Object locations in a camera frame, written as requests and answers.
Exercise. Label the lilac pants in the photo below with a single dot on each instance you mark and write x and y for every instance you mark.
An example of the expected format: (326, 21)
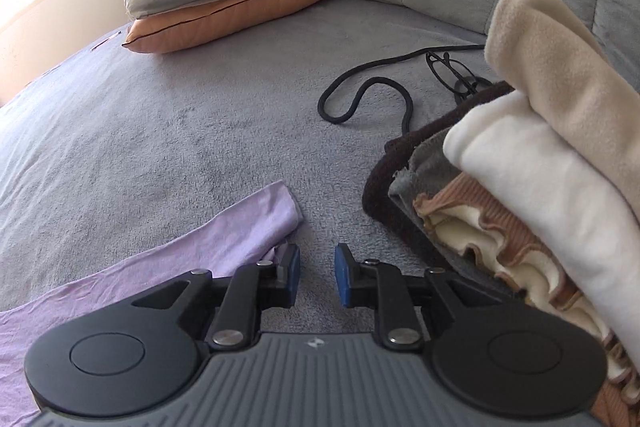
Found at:
(150, 257)

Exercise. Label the black glasses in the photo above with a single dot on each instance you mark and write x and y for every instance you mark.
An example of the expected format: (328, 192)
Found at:
(447, 67)

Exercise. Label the grey folded garment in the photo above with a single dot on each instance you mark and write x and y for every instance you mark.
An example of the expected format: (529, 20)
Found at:
(425, 167)

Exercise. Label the orange pillow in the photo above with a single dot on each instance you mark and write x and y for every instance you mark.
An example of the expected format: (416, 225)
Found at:
(215, 22)

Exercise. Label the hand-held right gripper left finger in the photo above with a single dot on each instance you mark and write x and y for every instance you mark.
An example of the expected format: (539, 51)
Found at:
(295, 274)

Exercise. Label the grey bed blanket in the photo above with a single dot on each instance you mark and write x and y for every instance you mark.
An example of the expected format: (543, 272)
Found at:
(150, 132)

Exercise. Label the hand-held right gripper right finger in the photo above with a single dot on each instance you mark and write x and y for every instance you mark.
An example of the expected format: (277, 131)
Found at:
(341, 277)

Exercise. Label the white folded garment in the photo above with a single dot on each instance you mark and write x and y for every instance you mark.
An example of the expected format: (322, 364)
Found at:
(540, 167)

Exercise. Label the brown ribbed ruffle garment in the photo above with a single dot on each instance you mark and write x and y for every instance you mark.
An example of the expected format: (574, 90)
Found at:
(510, 232)

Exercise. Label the beige fleece garment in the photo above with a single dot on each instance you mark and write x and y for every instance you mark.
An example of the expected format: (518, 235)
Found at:
(560, 67)

